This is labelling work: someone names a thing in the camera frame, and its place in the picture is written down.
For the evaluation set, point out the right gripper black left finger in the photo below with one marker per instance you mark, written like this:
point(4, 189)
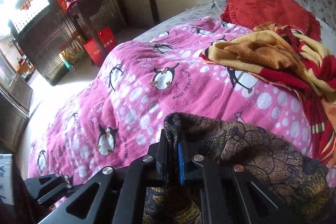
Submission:
point(115, 195)

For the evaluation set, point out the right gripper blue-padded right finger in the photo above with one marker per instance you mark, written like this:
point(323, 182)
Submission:
point(228, 194)

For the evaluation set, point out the dark floral patterned garment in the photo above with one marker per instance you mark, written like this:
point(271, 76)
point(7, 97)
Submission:
point(298, 180)

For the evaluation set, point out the pink penguin blanket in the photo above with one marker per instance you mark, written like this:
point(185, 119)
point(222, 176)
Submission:
point(121, 112)

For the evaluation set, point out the colourful floral bag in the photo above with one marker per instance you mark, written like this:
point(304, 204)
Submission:
point(73, 53)

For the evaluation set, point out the red gift bag front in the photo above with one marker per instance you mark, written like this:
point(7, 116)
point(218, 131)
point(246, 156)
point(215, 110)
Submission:
point(94, 52)

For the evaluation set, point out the red gift bag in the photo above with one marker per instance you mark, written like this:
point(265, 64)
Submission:
point(94, 52)
point(107, 38)

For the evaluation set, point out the red yellow crumpled blanket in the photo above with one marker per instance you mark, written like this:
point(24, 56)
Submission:
point(284, 56)

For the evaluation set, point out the dark wooden cabinet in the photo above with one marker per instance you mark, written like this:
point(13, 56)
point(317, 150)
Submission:
point(43, 38)

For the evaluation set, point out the red gift bag rear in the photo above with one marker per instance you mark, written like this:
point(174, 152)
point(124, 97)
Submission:
point(107, 38)

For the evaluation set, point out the red heart-shaped cushion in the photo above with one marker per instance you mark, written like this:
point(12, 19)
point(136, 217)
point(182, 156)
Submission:
point(252, 13)

